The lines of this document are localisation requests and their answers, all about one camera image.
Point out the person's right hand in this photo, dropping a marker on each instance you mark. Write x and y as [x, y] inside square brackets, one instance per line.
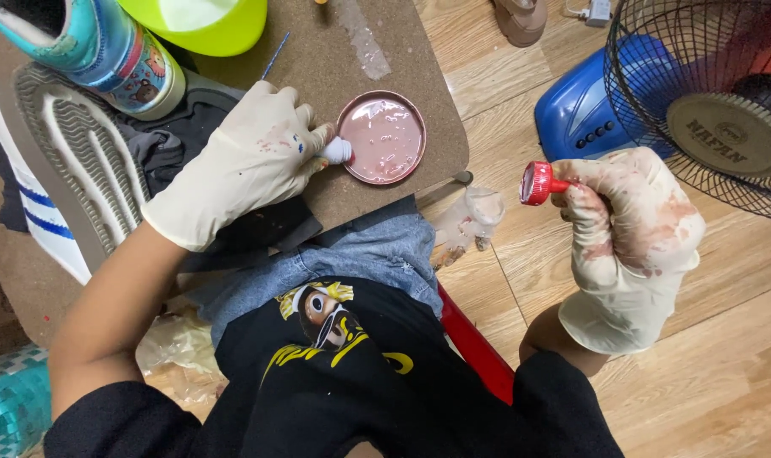
[639, 254]

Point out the person's left hand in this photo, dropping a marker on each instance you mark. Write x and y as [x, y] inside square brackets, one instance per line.
[245, 165]

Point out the small white glue bottle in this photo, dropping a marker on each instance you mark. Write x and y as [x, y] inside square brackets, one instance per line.
[338, 151]

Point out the red cap with brush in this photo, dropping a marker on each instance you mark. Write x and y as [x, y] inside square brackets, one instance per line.
[538, 183]

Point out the dark grey cloth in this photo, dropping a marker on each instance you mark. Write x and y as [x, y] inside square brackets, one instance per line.
[188, 127]

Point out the thin blue brush stick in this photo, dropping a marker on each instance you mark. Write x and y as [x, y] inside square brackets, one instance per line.
[274, 56]

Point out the brown fibre work board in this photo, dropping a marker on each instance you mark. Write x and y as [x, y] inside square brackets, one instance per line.
[334, 63]

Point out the pink round metal lid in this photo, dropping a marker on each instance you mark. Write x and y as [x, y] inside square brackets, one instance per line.
[382, 137]

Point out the person's blue denim jeans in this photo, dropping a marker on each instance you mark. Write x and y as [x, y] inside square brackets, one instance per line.
[360, 254]

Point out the lime green plastic bowl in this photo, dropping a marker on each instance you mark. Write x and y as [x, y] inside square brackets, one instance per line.
[201, 22]

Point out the white sneaker with blue stripes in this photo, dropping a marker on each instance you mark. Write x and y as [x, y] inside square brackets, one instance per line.
[74, 165]

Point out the crumpled stained used glove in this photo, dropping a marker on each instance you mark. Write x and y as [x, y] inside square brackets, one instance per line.
[471, 219]

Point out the strip of clear tape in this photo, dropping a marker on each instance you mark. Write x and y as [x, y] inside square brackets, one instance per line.
[363, 38]

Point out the teal child's boot with bears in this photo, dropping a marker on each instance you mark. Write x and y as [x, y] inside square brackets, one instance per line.
[99, 51]

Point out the red plastic stool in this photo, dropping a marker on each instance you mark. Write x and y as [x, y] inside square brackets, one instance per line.
[477, 347]

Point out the metal table leg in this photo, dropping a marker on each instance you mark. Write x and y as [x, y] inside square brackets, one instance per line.
[463, 177]

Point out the crumpled clear plastic bag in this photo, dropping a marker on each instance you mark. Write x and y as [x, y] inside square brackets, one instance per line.
[175, 350]

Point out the person's black printed shirt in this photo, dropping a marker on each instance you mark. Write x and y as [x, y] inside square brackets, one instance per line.
[334, 394]

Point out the beige shoe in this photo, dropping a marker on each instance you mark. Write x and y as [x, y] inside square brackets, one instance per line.
[519, 22]

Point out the teal woven basket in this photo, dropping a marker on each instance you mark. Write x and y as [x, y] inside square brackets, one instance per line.
[13, 401]

